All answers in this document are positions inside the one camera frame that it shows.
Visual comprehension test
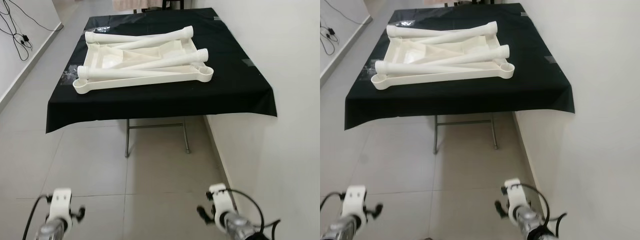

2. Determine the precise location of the grey metal table frame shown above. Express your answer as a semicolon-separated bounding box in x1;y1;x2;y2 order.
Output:
124;117;192;159
433;114;499;155

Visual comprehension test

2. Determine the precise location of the white plastic children table top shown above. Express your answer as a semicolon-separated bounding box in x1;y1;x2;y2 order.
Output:
370;31;516;92
72;36;215;96

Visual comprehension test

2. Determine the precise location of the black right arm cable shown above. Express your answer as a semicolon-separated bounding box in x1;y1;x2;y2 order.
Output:
227;187;281;240
520;182;569;237

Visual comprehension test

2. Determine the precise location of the black tablecloth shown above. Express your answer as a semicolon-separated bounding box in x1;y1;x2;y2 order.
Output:
46;7;278;134
344;4;576;132

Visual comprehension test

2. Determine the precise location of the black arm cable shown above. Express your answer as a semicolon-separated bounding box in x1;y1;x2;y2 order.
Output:
520;182;569;237
22;196;52;240
320;192;347;215
227;187;281;240

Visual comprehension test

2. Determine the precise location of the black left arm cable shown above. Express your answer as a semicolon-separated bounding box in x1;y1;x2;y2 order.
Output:
320;192;347;215
22;196;52;240

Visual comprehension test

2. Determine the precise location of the black power cable with adapter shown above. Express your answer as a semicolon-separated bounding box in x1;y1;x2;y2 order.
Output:
320;0;373;57
0;0;64;62

